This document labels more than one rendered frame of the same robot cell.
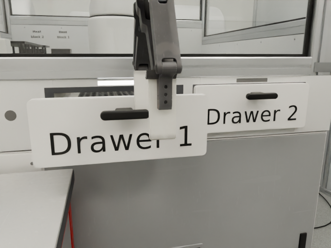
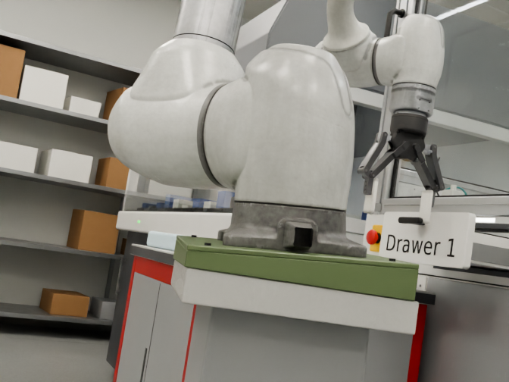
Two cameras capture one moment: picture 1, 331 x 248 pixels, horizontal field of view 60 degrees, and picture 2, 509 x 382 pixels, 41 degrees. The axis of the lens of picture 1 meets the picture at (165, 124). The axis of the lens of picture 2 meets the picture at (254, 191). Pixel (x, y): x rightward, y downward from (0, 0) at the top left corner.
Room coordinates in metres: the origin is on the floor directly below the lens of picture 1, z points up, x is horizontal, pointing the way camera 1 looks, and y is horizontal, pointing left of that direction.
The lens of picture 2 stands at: (-0.15, -1.28, 0.79)
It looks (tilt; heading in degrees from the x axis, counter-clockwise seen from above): 5 degrees up; 80
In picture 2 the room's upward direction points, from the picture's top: 9 degrees clockwise
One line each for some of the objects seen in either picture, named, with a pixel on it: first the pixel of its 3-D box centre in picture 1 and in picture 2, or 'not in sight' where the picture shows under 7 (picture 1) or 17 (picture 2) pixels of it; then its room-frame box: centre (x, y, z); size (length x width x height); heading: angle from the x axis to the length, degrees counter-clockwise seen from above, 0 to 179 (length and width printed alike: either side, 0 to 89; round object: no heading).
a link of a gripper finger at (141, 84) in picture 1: (144, 93); (425, 207); (0.45, 0.03, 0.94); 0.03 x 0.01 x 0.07; 103
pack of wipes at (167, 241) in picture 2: not in sight; (174, 242); (-0.02, 0.55, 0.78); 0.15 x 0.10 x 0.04; 115
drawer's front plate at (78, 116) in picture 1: (123, 129); (423, 238); (0.47, 0.07, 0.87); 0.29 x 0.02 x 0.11; 103
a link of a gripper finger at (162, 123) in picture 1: (162, 108); (370, 195); (0.31, 0.00, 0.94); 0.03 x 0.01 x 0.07; 103
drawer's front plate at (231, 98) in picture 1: (251, 107); not in sight; (0.67, -0.21, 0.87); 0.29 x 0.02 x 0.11; 103
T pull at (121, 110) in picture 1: (124, 113); (414, 220); (0.44, 0.06, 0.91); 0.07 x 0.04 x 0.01; 103
